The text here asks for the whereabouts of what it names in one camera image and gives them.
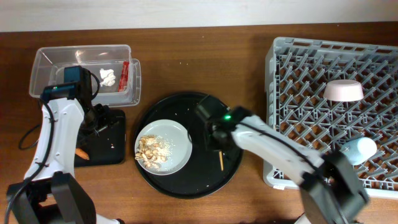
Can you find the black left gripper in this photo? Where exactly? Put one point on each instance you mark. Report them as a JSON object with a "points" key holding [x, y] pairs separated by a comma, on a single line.
{"points": [[107, 118]]}

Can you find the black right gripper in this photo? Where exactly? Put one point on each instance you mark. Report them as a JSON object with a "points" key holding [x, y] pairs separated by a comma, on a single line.
{"points": [[206, 139]]}

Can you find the white tissue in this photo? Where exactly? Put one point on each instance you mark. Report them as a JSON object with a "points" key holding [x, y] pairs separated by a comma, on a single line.
{"points": [[107, 76]]}

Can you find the red snack wrapper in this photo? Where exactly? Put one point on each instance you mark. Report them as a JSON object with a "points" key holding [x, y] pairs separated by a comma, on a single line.
{"points": [[124, 77]]}

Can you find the orange carrot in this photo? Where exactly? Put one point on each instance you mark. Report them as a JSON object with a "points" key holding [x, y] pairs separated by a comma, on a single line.
{"points": [[82, 154]]}

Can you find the grey round plate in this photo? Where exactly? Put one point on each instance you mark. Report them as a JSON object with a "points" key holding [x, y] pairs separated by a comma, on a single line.
{"points": [[177, 136]]}

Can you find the pink bowl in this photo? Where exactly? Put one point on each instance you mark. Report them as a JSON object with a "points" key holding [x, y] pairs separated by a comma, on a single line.
{"points": [[343, 91]]}

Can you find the light blue cup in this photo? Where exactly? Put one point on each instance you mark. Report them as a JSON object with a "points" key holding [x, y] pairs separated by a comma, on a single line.
{"points": [[359, 150]]}

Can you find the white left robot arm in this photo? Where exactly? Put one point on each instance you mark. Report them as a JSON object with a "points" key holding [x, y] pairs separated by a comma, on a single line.
{"points": [[49, 192]]}

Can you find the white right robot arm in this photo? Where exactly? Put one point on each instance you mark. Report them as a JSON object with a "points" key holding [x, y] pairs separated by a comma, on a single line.
{"points": [[329, 187]]}

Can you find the grey dishwasher rack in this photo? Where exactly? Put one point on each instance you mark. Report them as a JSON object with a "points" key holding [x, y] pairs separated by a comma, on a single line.
{"points": [[297, 72]]}

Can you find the black rectangular tray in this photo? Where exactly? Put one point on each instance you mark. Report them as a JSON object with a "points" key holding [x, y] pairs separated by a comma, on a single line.
{"points": [[109, 147]]}

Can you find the round black tray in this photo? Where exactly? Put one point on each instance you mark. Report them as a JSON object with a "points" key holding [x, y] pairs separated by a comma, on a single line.
{"points": [[202, 175]]}

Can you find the peanut shells and rice scraps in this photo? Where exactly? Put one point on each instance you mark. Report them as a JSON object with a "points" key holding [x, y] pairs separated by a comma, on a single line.
{"points": [[153, 151]]}

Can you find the clear plastic bin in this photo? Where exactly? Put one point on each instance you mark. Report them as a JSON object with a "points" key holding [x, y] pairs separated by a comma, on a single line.
{"points": [[49, 64]]}

